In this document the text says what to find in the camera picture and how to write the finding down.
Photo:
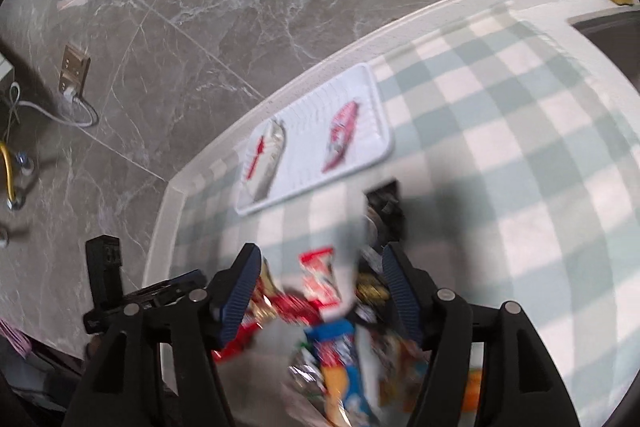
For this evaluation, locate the green white checked tablecloth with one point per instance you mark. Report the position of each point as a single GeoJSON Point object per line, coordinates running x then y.
{"type": "Point", "coordinates": [500, 157]}

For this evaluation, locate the steel sink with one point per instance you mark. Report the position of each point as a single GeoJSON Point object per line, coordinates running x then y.
{"type": "Point", "coordinates": [615, 37]}

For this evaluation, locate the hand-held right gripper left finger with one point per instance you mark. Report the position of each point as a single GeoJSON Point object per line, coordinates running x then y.
{"type": "Point", "coordinates": [240, 294]}

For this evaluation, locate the white red striped snack packet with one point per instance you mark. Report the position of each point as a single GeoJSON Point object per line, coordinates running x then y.
{"type": "Point", "coordinates": [264, 159]}

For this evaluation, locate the gold red snack packet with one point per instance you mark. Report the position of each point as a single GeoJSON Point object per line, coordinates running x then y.
{"type": "Point", "coordinates": [267, 279]}

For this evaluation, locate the dark gold snack packet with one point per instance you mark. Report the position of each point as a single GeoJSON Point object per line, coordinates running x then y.
{"type": "Point", "coordinates": [372, 292]}

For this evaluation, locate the pile of snack packets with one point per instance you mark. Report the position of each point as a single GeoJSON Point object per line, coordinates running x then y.
{"type": "Point", "coordinates": [345, 277]}

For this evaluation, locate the brass wall socket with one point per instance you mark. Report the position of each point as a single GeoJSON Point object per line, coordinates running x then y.
{"type": "Point", "coordinates": [74, 69]}

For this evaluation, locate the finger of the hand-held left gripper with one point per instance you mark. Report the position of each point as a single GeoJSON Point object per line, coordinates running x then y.
{"type": "Point", "coordinates": [185, 276]}

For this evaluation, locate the pink striped cloth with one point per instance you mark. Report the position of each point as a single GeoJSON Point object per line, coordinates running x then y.
{"type": "Point", "coordinates": [15, 338]}

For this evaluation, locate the pink snack packet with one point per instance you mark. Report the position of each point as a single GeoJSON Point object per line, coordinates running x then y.
{"type": "Point", "coordinates": [341, 137]}

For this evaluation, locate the blue orange snack packet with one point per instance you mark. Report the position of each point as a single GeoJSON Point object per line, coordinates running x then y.
{"type": "Point", "coordinates": [334, 349]}

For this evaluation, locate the white plastic tray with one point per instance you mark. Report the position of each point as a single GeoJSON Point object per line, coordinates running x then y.
{"type": "Point", "coordinates": [305, 142]}

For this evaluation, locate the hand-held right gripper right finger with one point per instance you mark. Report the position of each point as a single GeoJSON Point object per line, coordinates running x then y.
{"type": "Point", "coordinates": [400, 299]}

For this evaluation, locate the green silver snack packet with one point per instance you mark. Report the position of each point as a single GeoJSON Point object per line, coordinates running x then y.
{"type": "Point", "coordinates": [305, 377]}

